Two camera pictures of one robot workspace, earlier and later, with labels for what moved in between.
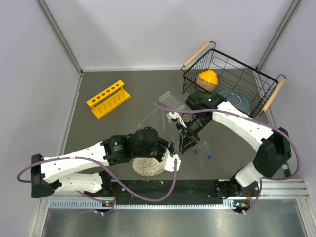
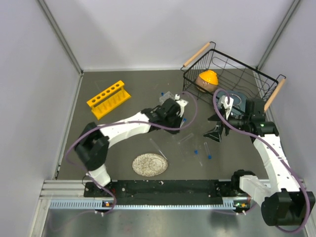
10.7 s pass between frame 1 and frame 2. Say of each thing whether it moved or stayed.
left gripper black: moved
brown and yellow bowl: stayed
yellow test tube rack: stayed
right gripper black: moved
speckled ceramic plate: stayed
